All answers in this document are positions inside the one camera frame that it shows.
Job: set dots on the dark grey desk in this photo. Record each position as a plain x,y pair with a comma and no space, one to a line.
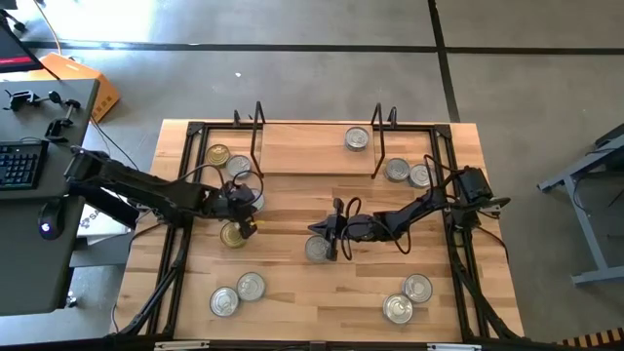
29,253

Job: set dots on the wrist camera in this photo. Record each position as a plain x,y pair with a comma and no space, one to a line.
240,194
337,207

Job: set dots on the green tuna can silver lid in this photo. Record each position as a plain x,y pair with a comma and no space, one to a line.
317,248
397,169

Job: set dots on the black aluminium table frame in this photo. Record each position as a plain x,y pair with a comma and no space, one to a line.
195,128

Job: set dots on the black yellow hazard strip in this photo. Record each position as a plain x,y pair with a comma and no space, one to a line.
595,337

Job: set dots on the black clamp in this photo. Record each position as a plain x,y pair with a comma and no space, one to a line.
56,129
19,99

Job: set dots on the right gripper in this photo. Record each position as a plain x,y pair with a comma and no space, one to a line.
356,228

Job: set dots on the teal yellowfin tuna can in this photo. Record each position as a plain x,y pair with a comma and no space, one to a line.
421,175
251,286
238,166
398,308

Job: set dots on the white printed box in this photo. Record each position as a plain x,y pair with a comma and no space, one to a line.
100,230

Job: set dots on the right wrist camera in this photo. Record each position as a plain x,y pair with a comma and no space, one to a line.
337,207

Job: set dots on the silver table bracket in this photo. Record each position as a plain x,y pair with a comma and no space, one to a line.
180,345
453,347

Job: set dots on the black computer mouse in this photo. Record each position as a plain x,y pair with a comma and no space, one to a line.
51,219

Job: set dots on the grey metal stand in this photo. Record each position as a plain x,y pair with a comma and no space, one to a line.
592,234

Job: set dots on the black computer monitor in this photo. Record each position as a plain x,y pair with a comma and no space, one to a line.
14,53

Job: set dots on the black diagonal bar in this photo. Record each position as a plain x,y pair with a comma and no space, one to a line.
114,214

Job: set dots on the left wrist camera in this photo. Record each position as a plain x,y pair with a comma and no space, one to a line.
240,194

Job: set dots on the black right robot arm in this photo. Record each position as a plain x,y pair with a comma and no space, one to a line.
419,209

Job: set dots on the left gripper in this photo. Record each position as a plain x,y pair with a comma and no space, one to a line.
224,207

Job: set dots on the orange box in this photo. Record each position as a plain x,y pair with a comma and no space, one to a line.
92,88

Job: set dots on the green tuna can gold lid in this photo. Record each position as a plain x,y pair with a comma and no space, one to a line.
231,236
218,155

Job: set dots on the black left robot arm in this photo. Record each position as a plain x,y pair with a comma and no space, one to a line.
146,187

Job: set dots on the black keyboard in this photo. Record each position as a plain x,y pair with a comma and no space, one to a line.
19,166

